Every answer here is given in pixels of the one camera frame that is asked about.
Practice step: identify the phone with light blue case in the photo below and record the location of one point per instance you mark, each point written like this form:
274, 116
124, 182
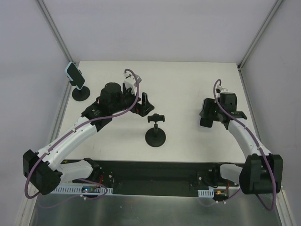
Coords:
74, 75

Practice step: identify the left white cable duct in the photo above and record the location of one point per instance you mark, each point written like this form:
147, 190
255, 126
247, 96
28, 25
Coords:
84, 190

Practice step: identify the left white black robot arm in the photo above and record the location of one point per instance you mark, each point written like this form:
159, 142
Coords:
44, 168

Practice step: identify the aluminium frame rail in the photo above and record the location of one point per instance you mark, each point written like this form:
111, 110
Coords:
61, 110
248, 99

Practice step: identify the right aluminium frame rail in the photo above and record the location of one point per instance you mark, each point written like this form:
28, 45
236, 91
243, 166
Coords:
248, 99

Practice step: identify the right white cable duct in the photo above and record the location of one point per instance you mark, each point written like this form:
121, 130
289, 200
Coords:
209, 193

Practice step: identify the left aluminium frame post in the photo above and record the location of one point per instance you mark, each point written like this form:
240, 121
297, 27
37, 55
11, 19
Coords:
57, 35

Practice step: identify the black phone stand corner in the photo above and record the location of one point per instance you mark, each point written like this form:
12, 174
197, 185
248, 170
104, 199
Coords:
155, 137

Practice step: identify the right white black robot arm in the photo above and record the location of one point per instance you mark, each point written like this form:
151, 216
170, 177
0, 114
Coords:
262, 170

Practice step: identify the left aluminium frame rail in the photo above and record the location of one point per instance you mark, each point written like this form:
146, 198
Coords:
61, 110

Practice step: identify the black phone stand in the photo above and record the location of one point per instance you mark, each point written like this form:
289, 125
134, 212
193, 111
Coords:
80, 92

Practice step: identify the white cable duct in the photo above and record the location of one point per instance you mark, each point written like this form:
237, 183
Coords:
209, 193
84, 190

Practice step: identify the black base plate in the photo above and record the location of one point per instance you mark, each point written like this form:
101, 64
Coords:
183, 179

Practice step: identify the right aluminium frame post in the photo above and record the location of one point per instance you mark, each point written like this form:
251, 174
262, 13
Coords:
267, 20

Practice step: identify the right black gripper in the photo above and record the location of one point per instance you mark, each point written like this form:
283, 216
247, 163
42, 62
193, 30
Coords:
206, 113

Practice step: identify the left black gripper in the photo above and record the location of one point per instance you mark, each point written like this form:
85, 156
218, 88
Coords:
141, 107

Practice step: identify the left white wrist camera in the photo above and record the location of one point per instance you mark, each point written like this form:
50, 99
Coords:
130, 83

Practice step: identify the aluminium frame post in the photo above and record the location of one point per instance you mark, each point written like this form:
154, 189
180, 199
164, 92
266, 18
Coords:
57, 35
267, 20

